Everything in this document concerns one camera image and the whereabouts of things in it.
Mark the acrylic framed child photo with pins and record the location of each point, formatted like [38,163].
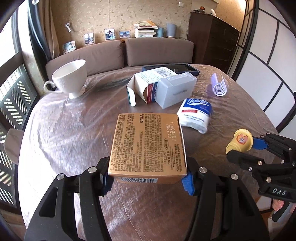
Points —
[69,47]

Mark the metal wall hook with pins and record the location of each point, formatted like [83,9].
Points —
[68,26]

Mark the orange round object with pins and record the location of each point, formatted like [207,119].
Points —
[201,10]

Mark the blue white tissue pack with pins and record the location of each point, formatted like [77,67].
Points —
[195,113]

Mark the dark framed lattice window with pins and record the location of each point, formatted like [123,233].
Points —
[16,97]

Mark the dark wooden cabinet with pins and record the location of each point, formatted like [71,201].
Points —
[215,44]

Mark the yellow cartoon toy cup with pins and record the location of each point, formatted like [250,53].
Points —
[240,140]

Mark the white wall panel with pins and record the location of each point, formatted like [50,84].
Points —
[216,1]

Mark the acrylic framed sunglasses portrait photo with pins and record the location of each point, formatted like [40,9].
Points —
[110,34]

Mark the white paper sliding door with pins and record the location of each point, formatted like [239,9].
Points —
[266,58]

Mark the white embossed footed cup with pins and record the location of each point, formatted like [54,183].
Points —
[69,76]

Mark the acrylic framed standing person photo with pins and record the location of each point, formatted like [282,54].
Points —
[89,39]

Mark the grey cylindrical speaker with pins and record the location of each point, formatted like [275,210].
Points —
[171,30]

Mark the white curved object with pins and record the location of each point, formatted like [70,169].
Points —
[213,12]

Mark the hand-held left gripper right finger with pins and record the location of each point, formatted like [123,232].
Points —
[188,183]

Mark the brown sofa back cushion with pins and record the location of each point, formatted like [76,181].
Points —
[92,58]
[159,51]

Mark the white wall switch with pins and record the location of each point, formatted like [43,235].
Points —
[181,4]

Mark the grey padded chair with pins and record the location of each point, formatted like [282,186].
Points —
[15,146]

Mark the beige curtain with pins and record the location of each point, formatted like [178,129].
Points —
[44,27]

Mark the translucent white plastic box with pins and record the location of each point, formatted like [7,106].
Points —
[175,90]

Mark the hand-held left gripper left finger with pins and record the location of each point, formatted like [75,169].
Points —
[106,185]

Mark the white purple hair roller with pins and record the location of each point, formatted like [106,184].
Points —
[218,84]

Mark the stack of books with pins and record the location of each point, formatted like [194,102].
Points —
[145,29]

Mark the acrylic framed building photo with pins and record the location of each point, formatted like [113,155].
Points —
[124,34]

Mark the gold cardboard box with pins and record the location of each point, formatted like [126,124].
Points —
[148,143]

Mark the phone in blue case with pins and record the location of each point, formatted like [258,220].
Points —
[175,68]

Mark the white blue medicine carton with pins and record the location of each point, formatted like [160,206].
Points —
[148,78]

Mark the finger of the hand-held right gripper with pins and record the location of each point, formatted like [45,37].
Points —
[260,143]
[242,160]

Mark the teal ceramic cup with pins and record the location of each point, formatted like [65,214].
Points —
[160,32]

